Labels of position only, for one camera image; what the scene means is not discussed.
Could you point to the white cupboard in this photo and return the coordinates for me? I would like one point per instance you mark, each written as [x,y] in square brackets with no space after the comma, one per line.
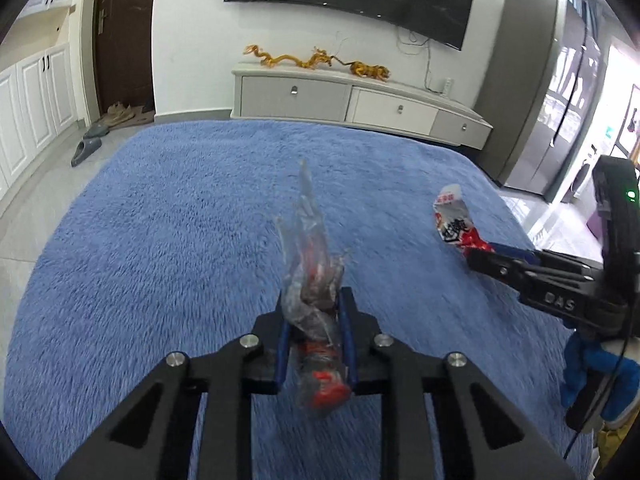
[30,100]

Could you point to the yellow clothing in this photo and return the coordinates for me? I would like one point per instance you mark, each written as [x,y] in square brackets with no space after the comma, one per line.
[612,452]

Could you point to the white washing machine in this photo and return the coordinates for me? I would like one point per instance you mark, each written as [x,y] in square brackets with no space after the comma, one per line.
[584,180]

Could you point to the gold dragon figurine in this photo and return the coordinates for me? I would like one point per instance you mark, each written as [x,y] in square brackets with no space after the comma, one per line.
[290,59]

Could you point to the blue fluffy blanket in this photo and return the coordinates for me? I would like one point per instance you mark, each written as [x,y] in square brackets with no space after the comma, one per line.
[175,235]

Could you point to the dark brown door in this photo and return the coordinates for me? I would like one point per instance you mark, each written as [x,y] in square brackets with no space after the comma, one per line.
[125,35]

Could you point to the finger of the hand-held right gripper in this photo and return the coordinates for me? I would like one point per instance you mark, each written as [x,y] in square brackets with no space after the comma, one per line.
[495,267]
[515,251]

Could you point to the grey and white tv cabinet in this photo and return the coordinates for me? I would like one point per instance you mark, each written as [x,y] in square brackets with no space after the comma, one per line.
[300,95]

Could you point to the gold tiger figurine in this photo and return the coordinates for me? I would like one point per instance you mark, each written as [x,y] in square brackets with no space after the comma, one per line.
[370,70]

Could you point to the person's right hand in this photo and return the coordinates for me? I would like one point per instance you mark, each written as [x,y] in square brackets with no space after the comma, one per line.
[580,370]

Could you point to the beige shoes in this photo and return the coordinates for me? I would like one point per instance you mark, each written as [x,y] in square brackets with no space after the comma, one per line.
[119,114]

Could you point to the purple box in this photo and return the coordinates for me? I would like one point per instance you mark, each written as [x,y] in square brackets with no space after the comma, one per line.
[597,227]

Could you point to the grey slipper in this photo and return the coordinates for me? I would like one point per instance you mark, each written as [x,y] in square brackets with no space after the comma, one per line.
[85,152]
[96,132]

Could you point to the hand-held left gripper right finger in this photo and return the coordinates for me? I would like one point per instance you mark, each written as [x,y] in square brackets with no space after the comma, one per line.
[347,342]

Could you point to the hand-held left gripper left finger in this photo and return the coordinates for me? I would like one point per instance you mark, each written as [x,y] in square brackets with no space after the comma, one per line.
[283,350]

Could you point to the grey refrigerator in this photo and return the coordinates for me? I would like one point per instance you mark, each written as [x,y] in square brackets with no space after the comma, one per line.
[530,100]

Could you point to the clear plastic wrapper red print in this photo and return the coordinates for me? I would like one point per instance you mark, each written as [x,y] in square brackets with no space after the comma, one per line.
[312,280]

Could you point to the red and white snack wrapper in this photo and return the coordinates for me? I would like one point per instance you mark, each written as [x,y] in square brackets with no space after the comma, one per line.
[455,220]

